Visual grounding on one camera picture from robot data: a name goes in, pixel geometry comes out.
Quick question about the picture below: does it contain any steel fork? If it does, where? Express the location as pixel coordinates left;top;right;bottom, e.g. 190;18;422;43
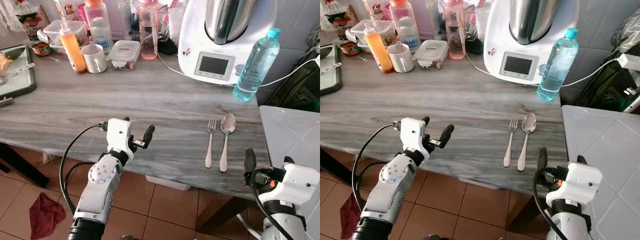
503;118;519;168
204;118;217;169

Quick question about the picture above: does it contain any steel spoon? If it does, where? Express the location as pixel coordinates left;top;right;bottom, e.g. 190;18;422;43
218;112;237;173
517;112;537;172

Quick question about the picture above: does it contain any dark wooden table leg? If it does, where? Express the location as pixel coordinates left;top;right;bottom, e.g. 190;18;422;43
320;146;353;187
0;142;50;189
506;192;551;233
195;196;257;234

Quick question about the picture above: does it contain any white plastic bin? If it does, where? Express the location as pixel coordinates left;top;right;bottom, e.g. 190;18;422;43
457;176;501;191
144;174;192;192

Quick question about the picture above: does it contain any white mug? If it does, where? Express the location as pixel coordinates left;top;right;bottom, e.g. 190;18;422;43
386;42;416;74
80;43;109;74

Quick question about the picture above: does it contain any clear lidded food container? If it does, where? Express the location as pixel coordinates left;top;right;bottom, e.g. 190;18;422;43
107;40;141;70
414;39;449;70

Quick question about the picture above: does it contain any black green bag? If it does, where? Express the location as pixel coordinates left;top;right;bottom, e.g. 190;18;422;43
264;52;321;113
572;55;632;113

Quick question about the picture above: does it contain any red cloth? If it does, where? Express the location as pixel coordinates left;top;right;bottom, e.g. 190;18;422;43
340;192;362;240
28;192;66;240

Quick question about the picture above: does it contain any orange sauce bottle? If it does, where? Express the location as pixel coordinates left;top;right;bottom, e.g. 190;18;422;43
363;22;394;75
58;22;88;75

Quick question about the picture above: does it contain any black pouch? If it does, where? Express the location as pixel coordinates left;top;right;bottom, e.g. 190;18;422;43
465;36;485;56
157;36;179;56

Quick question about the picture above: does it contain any pink drinking bottle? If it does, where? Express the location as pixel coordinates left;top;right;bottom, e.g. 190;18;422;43
442;0;467;61
137;0;160;61

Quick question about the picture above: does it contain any dark green tray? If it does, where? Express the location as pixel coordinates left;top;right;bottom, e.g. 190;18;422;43
320;44;343;97
0;44;38;99

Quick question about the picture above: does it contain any clear bottle orange cap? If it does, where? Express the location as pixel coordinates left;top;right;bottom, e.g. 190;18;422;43
389;0;420;53
83;0;115;54

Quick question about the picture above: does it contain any small red can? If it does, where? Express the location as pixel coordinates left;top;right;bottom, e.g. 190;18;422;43
31;41;54;57
339;41;361;57

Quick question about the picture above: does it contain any white power strip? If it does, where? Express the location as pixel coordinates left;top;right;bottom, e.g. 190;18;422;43
617;53;640;71

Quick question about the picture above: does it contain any white kitchen machine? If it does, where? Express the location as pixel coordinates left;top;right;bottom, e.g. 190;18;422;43
483;0;581;86
177;0;279;86

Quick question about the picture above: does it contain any clear plastic box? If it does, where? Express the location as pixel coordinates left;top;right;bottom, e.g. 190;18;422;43
348;19;396;48
42;20;89;48

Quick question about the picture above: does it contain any white milk carton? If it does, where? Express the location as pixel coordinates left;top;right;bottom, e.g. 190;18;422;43
362;0;393;21
54;0;87;22

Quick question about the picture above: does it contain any plastic snack bag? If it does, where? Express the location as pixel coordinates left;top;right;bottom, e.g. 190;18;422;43
320;0;358;41
0;0;51;42

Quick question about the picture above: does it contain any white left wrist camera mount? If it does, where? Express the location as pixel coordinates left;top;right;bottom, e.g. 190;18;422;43
106;118;134;155
400;117;430;151

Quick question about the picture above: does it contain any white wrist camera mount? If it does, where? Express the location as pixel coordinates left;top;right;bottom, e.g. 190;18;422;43
278;163;321;203
546;162;604;207
106;118;134;155
400;117;430;151

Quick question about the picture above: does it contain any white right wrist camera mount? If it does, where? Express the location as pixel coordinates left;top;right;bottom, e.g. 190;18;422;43
546;162;604;207
278;163;321;203

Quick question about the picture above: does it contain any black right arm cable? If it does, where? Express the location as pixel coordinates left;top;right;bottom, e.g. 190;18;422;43
532;169;568;240
249;169;283;240

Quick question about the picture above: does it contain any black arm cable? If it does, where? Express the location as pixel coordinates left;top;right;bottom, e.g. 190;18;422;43
249;169;283;240
59;123;109;217
351;123;404;211
532;169;568;240

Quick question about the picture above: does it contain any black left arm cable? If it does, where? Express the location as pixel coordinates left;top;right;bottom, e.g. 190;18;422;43
59;123;109;217
351;123;404;211

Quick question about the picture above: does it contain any white power cable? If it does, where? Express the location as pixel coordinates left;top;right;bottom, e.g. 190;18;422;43
156;51;321;89
464;51;623;89

